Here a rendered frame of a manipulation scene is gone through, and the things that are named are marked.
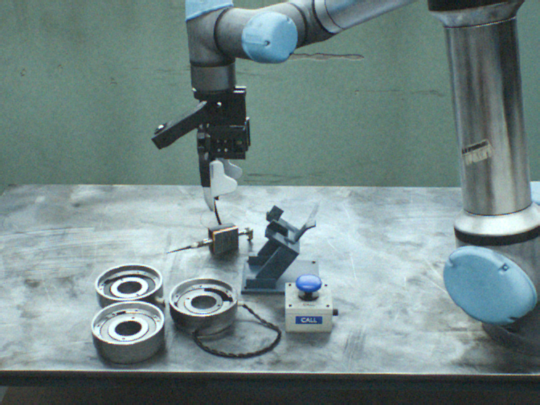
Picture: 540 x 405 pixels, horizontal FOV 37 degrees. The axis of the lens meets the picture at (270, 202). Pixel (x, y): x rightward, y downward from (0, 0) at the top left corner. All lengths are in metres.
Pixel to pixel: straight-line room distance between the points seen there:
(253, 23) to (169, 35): 1.55
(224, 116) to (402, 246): 0.40
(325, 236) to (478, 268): 0.50
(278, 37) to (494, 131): 0.37
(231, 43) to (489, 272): 0.52
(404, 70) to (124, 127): 1.00
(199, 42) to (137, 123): 1.60
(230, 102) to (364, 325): 0.42
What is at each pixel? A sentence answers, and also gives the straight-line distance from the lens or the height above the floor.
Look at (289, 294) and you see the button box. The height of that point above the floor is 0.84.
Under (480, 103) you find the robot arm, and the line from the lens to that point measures 0.98.
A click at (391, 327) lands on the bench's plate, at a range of 1.24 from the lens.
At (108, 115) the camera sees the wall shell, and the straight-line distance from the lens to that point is 2.87.
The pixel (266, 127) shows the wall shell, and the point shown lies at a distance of 2.83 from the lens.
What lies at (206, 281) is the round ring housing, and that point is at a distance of 1.27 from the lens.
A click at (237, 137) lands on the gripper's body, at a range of 1.32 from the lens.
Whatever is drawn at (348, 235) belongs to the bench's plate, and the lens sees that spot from 1.48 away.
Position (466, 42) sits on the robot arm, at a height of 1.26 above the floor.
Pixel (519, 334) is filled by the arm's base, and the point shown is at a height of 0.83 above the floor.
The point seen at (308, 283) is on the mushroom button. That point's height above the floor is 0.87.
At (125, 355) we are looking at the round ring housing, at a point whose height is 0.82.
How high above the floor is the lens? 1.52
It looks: 27 degrees down
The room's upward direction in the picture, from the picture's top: straight up
